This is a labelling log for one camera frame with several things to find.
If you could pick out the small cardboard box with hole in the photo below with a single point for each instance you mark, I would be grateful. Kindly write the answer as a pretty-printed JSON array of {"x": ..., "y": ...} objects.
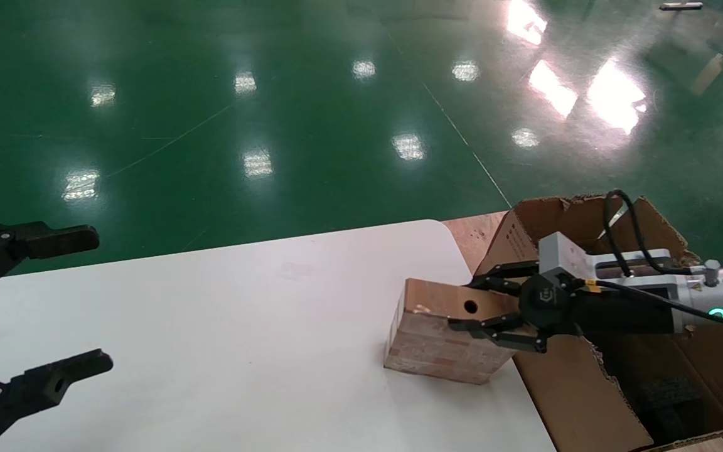
[{"x": 430, "y": 351}]

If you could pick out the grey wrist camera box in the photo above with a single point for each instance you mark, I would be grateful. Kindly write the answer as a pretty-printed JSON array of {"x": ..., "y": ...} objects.
[{"x": 562, "y": 254}]

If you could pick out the big open cardboard box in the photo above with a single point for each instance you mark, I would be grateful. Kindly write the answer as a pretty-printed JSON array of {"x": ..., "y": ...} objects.
[{"x": 575, "y": 402}]

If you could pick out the black foam block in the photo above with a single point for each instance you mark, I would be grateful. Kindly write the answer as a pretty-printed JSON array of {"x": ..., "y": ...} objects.
[{"x": 669, "y": 408}]

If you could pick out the grey table foot bar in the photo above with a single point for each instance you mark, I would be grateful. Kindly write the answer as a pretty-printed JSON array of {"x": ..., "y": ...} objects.
[{"x": 681, "y": 6}]

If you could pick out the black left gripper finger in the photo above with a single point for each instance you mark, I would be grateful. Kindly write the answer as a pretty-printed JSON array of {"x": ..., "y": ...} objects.
[
  {"x": 54, "y": 240},
  {"x": 41, "y": 386}
]

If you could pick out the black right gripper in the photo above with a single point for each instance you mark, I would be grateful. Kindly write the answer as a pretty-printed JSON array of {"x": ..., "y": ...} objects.
[{"x": 550, "y": 307}]

